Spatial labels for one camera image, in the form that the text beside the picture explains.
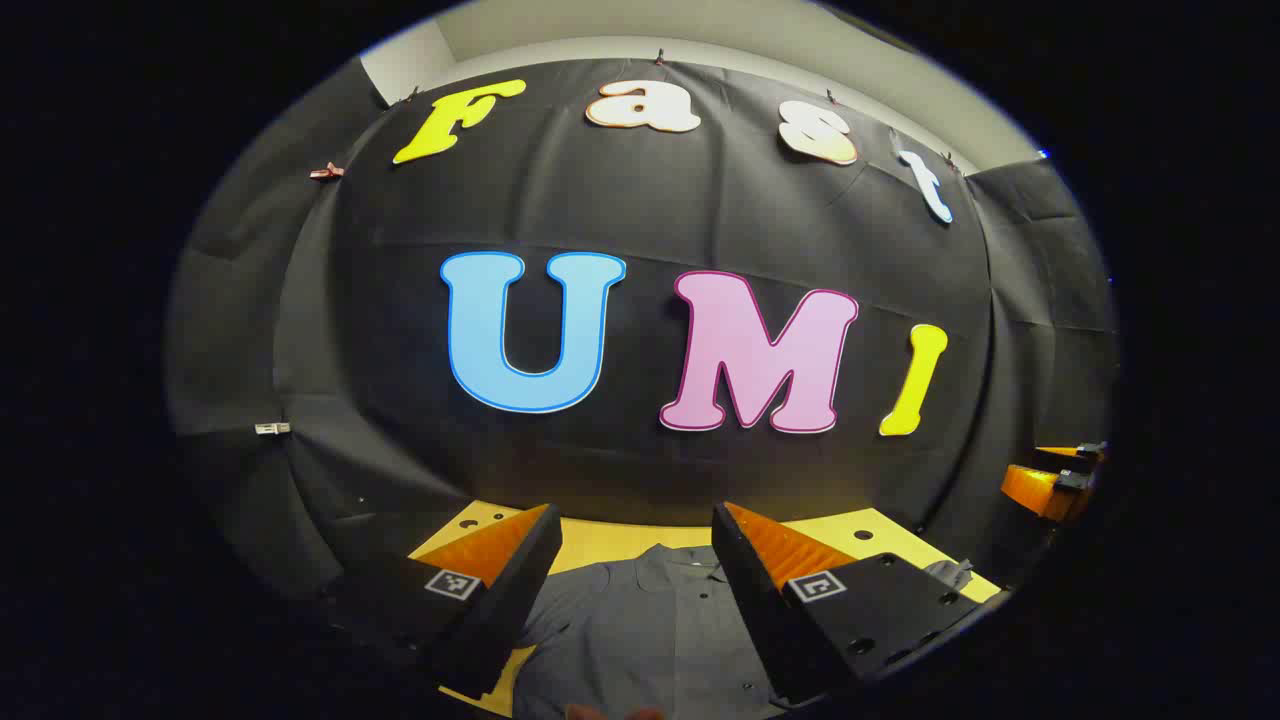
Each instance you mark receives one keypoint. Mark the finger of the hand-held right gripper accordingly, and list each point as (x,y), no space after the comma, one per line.
(1065,458)
(1040,492)

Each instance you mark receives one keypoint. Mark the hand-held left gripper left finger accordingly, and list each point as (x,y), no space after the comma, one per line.
(520,580)

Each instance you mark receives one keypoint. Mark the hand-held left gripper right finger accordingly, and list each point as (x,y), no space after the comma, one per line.
(745,590)

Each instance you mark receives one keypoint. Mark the grey collared shirt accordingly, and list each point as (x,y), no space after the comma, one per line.
(640,640)

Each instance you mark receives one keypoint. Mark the white clip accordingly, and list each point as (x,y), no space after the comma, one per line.
(272,428)

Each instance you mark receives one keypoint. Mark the black backdrop cloth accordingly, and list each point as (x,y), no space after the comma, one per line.
(620,200)

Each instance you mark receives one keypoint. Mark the red clip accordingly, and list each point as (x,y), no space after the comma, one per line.
(326,172)

